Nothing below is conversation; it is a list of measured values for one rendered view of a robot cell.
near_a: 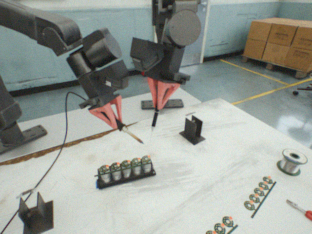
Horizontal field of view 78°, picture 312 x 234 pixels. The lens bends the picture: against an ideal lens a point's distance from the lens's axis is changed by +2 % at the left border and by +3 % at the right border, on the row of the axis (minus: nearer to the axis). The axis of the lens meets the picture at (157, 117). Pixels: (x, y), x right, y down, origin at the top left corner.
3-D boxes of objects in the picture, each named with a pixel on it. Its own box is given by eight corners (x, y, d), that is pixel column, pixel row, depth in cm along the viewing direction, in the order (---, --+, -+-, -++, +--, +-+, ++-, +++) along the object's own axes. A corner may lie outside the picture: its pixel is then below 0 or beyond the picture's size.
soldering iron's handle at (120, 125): (125, 128, 53) (89, 102, 55) (126, 123, 51) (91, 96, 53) (119, 133, 51) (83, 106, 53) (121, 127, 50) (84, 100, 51)
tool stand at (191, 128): (193, 139, 74) (185, 113, 74) (212, 139, 66) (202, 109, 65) (182, 145, 72) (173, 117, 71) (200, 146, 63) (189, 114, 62)
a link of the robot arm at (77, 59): (107, 69, 48) (93, 42, 46) (96, 74, 43) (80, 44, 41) (87, 79, 51) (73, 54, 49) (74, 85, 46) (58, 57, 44)
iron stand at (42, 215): (57, 216, 49) (47, 180, 49) (51, 233, 41) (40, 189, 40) (30, 227, 47) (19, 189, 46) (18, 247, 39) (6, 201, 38)
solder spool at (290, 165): (271, 161, 60) (277, 149, 57) (289, 159, 61) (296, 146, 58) (286, 177, 55) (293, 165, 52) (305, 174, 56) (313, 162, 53)
